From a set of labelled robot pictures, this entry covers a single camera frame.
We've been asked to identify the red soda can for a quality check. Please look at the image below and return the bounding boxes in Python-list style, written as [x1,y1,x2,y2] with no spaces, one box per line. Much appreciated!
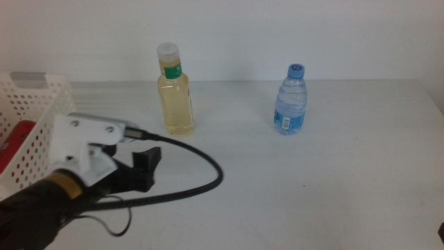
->
[0,120,37,174]

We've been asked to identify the white perforated plastic basket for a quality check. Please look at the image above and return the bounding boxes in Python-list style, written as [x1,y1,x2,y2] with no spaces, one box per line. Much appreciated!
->
[0,72,78,201]

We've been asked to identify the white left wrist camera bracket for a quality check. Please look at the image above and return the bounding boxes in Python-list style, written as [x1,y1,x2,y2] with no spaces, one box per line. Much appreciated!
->
[48,114,126,187]

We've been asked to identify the yellow liquid bottle green label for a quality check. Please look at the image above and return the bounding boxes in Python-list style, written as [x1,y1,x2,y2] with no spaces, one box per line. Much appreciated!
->
[156,42,194,135]

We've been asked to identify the black braided left camera cable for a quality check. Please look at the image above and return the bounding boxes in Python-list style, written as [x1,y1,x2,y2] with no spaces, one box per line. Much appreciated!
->
[79,128,224,211]

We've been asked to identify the clear water bottle blue cap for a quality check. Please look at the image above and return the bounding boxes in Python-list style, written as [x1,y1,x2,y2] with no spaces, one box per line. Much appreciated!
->
[273,63,308,135]

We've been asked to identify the thin black wire loop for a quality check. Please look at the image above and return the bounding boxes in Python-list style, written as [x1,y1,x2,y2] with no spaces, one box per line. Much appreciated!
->
[74,194,133,238]

